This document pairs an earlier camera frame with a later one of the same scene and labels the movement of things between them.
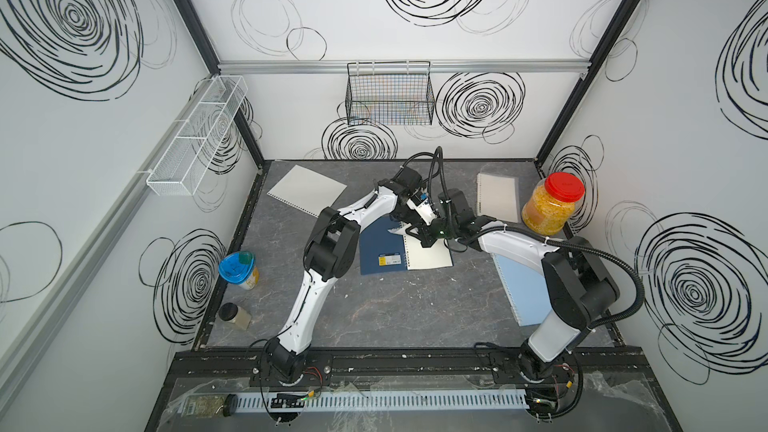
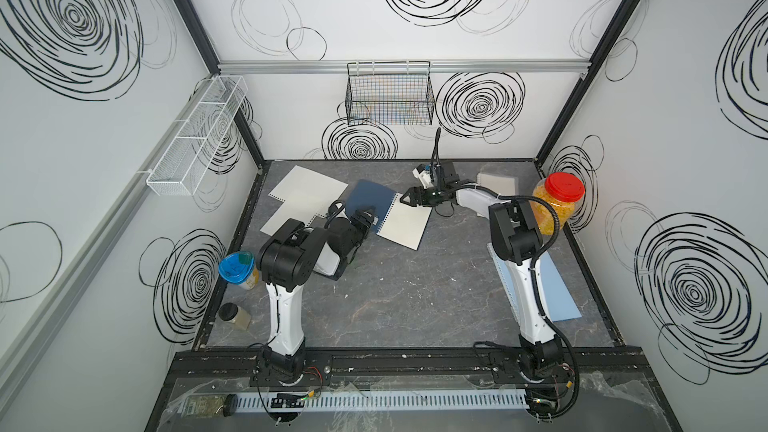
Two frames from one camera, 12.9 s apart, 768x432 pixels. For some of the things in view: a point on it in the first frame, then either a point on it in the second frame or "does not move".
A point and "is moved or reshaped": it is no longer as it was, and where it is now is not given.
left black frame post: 200,34 does not move
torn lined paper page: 307,190 does not move
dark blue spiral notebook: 382,250 is moved or reshaped
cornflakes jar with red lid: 552,203 does not move
